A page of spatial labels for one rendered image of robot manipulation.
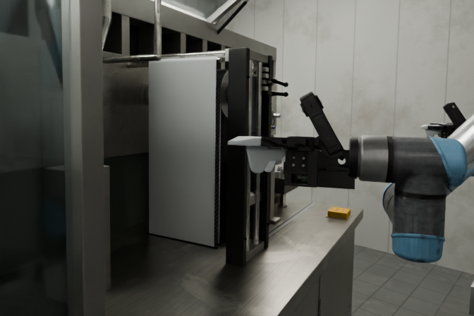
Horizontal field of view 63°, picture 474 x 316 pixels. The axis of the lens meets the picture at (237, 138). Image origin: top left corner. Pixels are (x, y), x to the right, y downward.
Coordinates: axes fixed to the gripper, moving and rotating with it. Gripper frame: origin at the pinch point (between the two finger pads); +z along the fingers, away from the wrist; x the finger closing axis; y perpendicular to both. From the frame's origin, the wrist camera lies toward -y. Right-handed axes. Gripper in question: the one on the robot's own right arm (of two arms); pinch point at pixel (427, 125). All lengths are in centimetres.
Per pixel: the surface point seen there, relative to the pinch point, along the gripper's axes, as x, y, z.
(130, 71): -116, -33, 11
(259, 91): -89, -22, -24
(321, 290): -76, 38, -25
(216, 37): -72, -46, 45
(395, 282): 69, 134, 93
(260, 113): -89, -17, -23
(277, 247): -87, 22, -22
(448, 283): 106, 139, 77
